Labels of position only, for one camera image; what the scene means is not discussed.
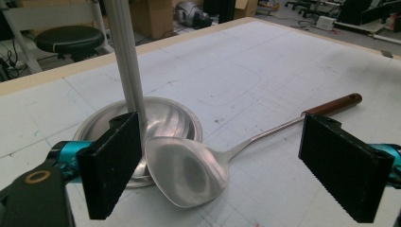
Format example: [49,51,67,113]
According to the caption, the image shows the white metal frame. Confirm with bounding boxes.
[0,0,115,74]

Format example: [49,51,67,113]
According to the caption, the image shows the grey metal stand pole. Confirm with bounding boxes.
[104,0,148,133]

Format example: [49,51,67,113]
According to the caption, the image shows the white box on floor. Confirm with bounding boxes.
[315,15,337,31]

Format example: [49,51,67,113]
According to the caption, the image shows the black round stool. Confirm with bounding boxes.
[34,25,106,63]

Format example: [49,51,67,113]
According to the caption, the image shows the round steel stand base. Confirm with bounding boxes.
[73,96,203,189]

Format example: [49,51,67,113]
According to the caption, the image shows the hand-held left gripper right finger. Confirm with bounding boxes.
[298,113,401,224]

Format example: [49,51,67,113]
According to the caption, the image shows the silver round appliance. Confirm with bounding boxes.
[174,1,214,30]

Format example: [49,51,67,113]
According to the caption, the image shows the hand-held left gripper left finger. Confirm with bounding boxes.
[46,111,143,220]

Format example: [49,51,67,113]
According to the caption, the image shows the metal ladle with wooden handle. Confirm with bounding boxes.
[144,93,363,209]

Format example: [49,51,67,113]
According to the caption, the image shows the brown cardboard box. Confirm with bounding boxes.
[130,0,175,41]

